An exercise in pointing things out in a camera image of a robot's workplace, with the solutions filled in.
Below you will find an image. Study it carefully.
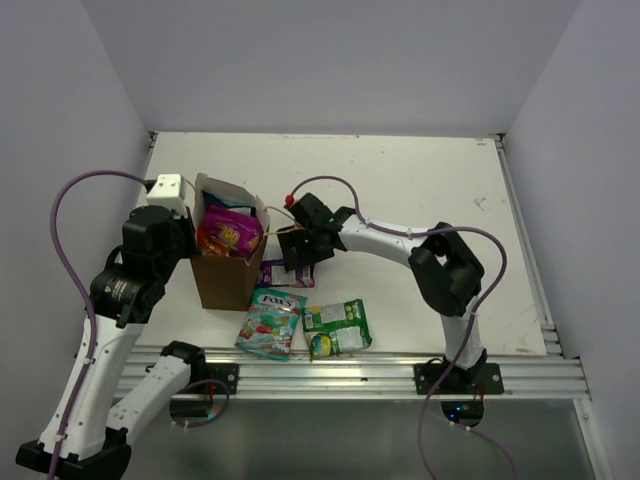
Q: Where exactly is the red snack packet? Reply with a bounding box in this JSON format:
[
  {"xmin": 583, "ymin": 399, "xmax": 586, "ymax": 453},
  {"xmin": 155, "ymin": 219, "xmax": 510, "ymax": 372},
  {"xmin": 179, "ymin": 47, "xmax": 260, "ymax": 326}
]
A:
[{"xmin": 196, "ymin": 225, "xmax": 237, "ymax": 257}]

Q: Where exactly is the purple white snack packet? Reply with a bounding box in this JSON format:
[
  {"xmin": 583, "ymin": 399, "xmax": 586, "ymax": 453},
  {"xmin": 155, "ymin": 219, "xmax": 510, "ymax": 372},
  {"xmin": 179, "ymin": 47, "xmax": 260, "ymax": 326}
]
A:
[{"xmin": 256, "ymin": 259, "xmax": 316, "ymax": 288}]

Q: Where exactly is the purple grape candy bag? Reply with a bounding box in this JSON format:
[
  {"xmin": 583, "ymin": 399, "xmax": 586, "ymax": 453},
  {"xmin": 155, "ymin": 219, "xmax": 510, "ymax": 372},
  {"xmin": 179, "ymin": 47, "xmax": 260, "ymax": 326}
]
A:
[{"xmin": 196, "ymin": 205, "xmax": 263, "ymax": 259}]

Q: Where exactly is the brown paper bag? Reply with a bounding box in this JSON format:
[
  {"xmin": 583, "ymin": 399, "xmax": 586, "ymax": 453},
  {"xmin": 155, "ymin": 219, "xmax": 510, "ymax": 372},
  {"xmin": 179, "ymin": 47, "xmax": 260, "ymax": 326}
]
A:
[{"xmin": 191, "ymin": 173, "xmax": 277, "ymax": 311}]

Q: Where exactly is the green snack packet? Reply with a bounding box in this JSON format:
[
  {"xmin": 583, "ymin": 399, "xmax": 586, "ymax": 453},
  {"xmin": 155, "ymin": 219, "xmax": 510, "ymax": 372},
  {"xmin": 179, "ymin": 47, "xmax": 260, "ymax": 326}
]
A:
[{"xmin": 302, "ymin": 298, "xmax": 373, "ymax": 360}]

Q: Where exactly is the teal Fox's candy bag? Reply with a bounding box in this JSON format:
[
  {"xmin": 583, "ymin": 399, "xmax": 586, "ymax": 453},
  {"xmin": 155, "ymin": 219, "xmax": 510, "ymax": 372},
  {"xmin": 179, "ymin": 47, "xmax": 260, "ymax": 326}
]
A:
[{"xmin": 235, "ymin": 288, "xmax": 307, "ymax": 361}]

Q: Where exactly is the blue Kettle chips bag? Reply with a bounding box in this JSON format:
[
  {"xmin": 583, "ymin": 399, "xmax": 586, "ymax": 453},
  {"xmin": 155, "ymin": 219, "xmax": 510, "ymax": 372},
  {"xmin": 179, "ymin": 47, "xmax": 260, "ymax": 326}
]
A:
[{"xmin": 202, "ymin": 191, "xmax": 255, "ymax": 216}]

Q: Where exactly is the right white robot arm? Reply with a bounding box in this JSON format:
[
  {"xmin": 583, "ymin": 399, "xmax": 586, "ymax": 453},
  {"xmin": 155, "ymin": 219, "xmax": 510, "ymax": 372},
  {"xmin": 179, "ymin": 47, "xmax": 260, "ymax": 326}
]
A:
[{"xmin": 277, "ymin": 193, "xmax": 486, "ymax": 393}]

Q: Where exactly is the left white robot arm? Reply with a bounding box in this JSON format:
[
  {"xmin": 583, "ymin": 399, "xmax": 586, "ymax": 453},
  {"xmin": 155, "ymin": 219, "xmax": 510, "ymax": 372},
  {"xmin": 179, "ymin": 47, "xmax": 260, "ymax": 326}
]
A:
[{"xmin": 16, "ymin": 206, "xmax": 208, "ymax": 479}]

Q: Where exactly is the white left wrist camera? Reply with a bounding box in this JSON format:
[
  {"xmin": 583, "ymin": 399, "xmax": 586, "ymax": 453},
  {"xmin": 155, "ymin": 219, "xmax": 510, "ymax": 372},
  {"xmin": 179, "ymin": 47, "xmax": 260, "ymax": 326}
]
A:
[{"xmin": 146, "ymin": 174, "xmax": 188, "ymax": 217}]

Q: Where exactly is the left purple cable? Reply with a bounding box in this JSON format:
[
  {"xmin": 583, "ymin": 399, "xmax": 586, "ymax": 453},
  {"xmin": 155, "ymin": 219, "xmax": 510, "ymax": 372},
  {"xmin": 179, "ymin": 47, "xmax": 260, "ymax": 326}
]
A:
[{"xmin": 47, "ymin": 169, "xmax": 156, "ymax": 480}]

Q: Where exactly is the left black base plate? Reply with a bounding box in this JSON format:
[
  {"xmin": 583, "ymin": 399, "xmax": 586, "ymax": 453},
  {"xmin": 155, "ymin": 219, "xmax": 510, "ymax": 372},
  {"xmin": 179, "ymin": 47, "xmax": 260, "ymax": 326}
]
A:
[{"xmin": 196, "ymin": 363, "xmax": 240, "ymax": 396}]

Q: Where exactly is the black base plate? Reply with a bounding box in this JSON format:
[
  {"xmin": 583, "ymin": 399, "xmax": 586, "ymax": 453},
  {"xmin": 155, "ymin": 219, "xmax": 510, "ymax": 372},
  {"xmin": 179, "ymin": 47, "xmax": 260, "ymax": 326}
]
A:
[
  {"xmin": 196, "ymin": 363, "xmax": 240, "ymax": 396},
  {"xmin": 413, "ymin": 357, "xmax": 505, "ymax": 395}
]

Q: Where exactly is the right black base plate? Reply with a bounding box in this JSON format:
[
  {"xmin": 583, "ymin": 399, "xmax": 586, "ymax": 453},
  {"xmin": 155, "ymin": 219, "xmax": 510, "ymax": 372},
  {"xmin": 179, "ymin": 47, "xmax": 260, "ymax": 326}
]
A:
[{"xmin": 413, "ymin": 357, "xmax": 505, "ymax": 395}]

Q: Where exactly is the aluminium rail frame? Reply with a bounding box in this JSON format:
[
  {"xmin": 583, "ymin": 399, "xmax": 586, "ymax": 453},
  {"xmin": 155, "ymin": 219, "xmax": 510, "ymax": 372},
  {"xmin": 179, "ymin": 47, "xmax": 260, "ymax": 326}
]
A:
[{"xmin": 114, "ymin": 132, "xmax": 589, "ymax": 400}]

